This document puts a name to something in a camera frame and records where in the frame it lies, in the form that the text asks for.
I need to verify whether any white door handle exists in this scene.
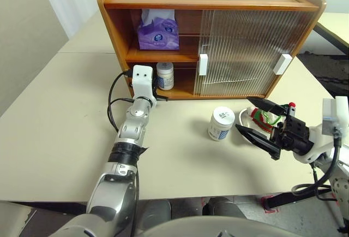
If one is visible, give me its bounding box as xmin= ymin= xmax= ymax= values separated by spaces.
xmin=198 ymin=54 xmax=208 ymax=77

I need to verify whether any beige worn pad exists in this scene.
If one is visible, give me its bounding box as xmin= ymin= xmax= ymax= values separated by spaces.
xmin=0 ymin=201 xmax=37 ymax=237

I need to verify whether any grey robot torso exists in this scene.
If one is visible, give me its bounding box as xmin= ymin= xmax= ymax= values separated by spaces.
xmin=49 ymin=216 xmax=300 ymax=237

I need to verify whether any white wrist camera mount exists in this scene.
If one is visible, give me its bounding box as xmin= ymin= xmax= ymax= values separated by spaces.
xmin=293 ymin=96 xmax=349 ymax=164
xmin=130 ymin=64 xmax=155 ymax=100

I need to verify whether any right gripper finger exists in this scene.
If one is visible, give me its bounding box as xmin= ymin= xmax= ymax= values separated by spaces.
xmin=234 ymin=124 xmax=282 ymax=162
xmin=246 ymin=97 xmax=291 ymax=116

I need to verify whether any black table base bar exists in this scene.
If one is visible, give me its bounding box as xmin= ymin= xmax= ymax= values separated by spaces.
xmin=264 ymin=189 xmax=332 ymax=211

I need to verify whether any beige table with black frame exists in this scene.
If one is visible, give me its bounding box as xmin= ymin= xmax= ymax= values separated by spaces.
xmin=313 ymin=11 xmax=349 ymax=57

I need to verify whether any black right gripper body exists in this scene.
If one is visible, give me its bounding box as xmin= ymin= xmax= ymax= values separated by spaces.
xmin=270 ymin=116 xmax=315 ymax=156

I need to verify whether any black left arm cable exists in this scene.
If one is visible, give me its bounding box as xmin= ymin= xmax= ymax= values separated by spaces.
xmin=107 ymin=70 xmax=140 ymax=237

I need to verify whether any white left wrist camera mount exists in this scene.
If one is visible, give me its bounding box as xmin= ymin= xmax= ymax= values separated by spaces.
xmin=130 ymin=64 xmax=155 ymax=100

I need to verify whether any white plastic jar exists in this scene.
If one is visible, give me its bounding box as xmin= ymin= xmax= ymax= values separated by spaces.
xmin=207 ymin=106 xmax=236 ymax=141
xmin=156 ymin=62 xmax=175 ymax=91

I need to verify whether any purple tissue pack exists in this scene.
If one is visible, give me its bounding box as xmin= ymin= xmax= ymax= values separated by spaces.
xmin=137 ymin=9 xmax=180 ymax=51

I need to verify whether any ribbed clear sliding door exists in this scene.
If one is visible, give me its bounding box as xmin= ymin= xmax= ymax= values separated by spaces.
xmin=192 ymin=9 xmax=300 ymax=97
xmin=203 ymin=9 xmax=317 ymax=97

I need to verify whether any white box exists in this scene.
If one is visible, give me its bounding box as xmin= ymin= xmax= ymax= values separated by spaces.
xmin=273 ymin=54 xmax=293 ymax=76

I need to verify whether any white knitted toy green hat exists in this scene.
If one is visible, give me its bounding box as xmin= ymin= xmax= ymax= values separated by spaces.
xmin=246 ymin=102 xmax=297 ymax=140

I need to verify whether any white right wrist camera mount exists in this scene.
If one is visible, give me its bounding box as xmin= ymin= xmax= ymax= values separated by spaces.
xmin=293 ymin=96 xmax=349 ymax=164

